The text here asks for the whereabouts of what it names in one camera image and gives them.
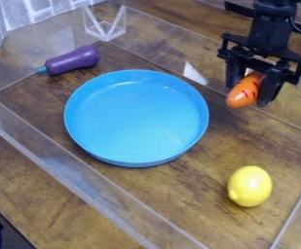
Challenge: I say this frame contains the clear acrylic enclosure walls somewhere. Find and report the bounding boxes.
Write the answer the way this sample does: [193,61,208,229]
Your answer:
[0,0,301,249]

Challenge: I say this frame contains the orange toy carrot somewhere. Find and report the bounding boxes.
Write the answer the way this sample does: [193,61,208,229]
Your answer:
[227,71,265,109]

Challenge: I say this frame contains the blue round plate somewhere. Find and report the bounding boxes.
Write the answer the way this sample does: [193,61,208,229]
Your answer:
[65,70,211,167]

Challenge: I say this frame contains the purple toy eggplant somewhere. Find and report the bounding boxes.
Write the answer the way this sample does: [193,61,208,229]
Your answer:
[37,45,100,76]

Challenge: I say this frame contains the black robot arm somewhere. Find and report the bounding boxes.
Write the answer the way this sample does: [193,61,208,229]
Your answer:
[219,0,301,107]

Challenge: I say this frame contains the yellow toy lemon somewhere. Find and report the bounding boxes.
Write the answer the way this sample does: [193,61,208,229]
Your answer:
[227,165,273,207]

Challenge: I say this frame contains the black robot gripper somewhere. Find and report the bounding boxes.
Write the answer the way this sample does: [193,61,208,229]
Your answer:
[219,9,301,107]

